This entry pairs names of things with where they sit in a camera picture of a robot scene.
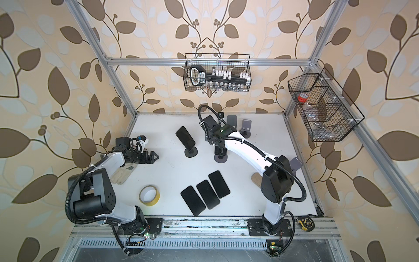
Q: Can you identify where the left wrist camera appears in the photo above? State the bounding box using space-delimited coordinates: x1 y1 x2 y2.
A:
116 135 149 153

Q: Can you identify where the brown cork oval pad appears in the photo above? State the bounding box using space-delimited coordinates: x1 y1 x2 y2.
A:
251 172 263 188

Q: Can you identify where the phone stand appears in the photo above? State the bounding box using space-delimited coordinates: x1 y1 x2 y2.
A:
184 147 198 158
214 155 228 163
227 115 237 131
289 157 303 172

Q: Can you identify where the black phone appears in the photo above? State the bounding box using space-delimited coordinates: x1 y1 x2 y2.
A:
181 186 206 216
196 180 220 210
208 170 231 199
175 126 196 151
215 146 227 157

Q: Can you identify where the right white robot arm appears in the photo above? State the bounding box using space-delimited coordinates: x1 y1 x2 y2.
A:
199 116 307 236

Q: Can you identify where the side wire basket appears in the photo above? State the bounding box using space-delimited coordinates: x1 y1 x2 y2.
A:
288 68 365 142

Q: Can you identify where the red cap plastic bottle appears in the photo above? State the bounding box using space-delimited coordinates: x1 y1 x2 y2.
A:
297 93 319 121

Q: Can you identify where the yellow black tape measure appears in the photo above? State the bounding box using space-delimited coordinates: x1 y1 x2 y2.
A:
297 216 315 232

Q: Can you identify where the back wire basket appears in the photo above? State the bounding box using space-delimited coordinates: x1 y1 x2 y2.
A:
183 52 252 92

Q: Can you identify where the yellow tape roll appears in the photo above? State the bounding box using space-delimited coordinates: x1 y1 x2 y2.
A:
139 185 160 206

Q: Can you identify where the black handled tool in basket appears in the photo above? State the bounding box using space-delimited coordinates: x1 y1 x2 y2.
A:
189 65 252 86

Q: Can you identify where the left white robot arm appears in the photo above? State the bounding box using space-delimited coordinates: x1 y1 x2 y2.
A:
64 151 163 235

